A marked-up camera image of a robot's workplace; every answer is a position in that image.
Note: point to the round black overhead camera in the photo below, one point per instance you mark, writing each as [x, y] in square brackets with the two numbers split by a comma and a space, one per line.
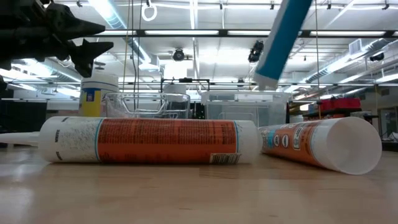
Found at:
[178, 55]

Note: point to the large clear plastic bin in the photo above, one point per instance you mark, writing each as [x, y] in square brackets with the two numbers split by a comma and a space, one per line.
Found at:
[242, 109]

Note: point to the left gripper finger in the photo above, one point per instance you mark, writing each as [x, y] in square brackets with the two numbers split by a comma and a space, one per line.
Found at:
[88, 49]
[68, 25]

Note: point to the orange sealant tube white nozzle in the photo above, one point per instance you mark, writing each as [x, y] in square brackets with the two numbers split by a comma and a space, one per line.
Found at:
[342, 146]
[155, 140]

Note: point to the blue silicone tube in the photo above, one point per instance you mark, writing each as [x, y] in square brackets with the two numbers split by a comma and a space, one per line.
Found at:
[280, 40]

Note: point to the black ceiling fixture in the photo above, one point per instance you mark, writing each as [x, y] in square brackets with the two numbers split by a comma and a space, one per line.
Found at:
[377, 57]

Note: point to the Lysol wipes canister yellow label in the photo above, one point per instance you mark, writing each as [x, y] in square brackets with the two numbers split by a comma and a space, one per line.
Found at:
[93, 99]

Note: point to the red orange grey bin rack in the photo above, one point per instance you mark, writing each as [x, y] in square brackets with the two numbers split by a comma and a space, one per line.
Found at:
[340, 104]

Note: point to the small clear plastic container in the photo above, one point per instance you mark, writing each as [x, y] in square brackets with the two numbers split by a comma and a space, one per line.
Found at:
[109, 105]

